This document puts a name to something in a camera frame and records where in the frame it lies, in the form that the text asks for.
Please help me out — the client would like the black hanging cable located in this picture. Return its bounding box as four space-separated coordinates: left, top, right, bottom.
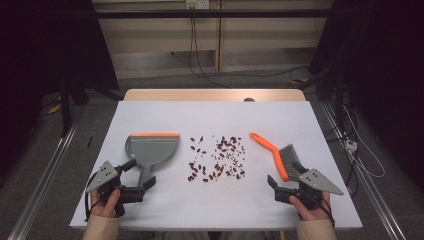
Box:
193 18 309 78
188 8 231 89

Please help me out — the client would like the white cable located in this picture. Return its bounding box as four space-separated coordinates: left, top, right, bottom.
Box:
343 104 386 179

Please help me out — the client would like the black curtain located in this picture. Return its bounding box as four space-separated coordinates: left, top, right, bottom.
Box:
0 0 120 178
308 0 424 192

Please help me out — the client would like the person's left hand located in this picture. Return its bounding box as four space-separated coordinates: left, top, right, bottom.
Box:
89 189 122 218

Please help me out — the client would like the person's right hand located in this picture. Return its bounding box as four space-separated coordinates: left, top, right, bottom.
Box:
289 192 332 221

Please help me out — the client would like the black horizontal bar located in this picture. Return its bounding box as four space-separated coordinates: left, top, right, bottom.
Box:
94 9 334 19

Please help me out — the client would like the white wall socket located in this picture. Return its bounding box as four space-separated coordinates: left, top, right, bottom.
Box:
185 0 210 10

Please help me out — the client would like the grey dustpan with orange edge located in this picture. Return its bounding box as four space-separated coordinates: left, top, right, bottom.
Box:
124 132 181 188

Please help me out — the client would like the aluminium rail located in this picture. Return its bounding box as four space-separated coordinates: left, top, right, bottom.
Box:
7 123 79 240
319 101 408 240

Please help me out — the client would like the hand-held gripper cable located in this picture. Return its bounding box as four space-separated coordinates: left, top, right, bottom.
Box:
84 172 101 223
318 196 336 228

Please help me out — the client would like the left hand-held gripper cable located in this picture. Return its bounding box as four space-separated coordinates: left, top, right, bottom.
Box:
84 172 101 223

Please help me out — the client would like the beige wooden shelf unit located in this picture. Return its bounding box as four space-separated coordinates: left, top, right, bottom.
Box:
91 0 334 80

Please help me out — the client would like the white table sheet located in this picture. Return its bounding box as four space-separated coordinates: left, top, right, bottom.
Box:
69 100 364 231

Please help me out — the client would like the wooden table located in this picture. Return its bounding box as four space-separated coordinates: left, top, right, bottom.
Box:
123 88 307 102

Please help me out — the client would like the right hand-held gripper cable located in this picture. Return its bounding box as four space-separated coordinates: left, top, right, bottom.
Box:
318 196 336 228

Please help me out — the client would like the black metal stand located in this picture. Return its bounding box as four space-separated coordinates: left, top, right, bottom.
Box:
58 75 91 138
298 64 346 128

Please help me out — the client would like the orange brush with grey bristles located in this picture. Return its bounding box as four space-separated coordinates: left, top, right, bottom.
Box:
249 132 304 183

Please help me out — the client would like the person's lap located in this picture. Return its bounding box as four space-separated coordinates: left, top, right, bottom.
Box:
121 230 298 240

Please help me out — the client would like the heap of red beans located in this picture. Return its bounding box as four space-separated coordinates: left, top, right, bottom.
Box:
187 134 248 183

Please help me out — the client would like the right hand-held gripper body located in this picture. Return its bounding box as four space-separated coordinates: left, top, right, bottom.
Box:
275 168 344 211

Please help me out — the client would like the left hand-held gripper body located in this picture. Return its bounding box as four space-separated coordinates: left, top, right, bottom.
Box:
85 160 146 217

